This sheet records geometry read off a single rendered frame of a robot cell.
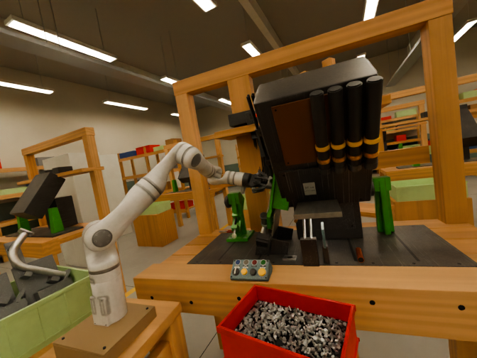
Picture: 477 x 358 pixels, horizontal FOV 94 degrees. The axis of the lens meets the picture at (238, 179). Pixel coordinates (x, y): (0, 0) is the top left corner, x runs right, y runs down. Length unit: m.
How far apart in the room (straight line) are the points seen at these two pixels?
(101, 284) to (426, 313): 0.99
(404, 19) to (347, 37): 0.24
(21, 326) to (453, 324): 1.37
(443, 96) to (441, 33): 0.28
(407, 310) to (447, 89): 1.01
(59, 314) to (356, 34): 1.82
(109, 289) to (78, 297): 0.35
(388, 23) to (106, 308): 1.67
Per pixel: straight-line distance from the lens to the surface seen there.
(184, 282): 1.05
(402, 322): 0.94
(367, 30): 1.48
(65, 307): 1.23
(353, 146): 0.79
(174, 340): 1.03
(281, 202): 1.02
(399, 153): 1.49
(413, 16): 1.53
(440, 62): 1.49
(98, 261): 0.89
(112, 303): 0.93
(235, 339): 0.71
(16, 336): 1.19
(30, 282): 1.45
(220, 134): 1.34
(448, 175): 1.48
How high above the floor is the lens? 1.35
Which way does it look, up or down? 4 degrees down
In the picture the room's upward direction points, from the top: 9 degrees counter-clockwise
